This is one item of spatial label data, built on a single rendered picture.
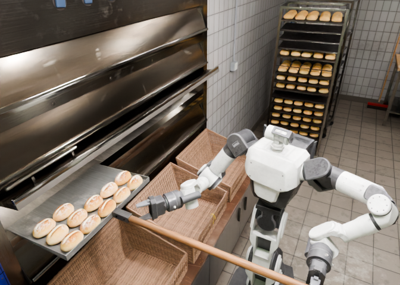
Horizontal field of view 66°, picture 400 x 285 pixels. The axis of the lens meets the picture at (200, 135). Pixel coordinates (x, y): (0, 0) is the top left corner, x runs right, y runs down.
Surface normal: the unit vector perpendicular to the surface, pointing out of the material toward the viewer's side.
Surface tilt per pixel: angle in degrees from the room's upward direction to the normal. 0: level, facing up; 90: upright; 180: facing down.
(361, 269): 0
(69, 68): 70
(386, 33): 90
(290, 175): 86
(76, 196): 0
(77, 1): 90
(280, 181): 90
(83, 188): 0
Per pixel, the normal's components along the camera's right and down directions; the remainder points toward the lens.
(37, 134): 0.84, -0.10
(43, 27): 0.89, 0.22
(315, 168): -0.60, -0.50
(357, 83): -0.45, 0.44
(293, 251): 0.00, -0.87
